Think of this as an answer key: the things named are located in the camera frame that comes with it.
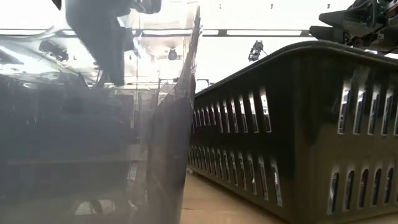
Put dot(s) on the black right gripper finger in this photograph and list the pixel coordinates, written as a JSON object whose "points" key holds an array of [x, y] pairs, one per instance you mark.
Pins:
{"points": [[329, 33], [339, 18]]}

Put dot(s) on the smoky grey translucent bin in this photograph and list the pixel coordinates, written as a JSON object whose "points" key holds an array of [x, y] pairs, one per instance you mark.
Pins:
{"points": [[168, 149]]}

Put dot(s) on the black slotted plastic basket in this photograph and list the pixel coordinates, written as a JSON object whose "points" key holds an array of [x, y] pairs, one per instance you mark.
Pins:
{"points": [[304, 130]]}

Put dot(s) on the black ceiling-mounted camera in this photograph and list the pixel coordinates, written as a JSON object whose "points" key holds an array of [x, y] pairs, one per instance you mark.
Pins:
{"points": [[255, 50], [53, 49], [172, 54]]}

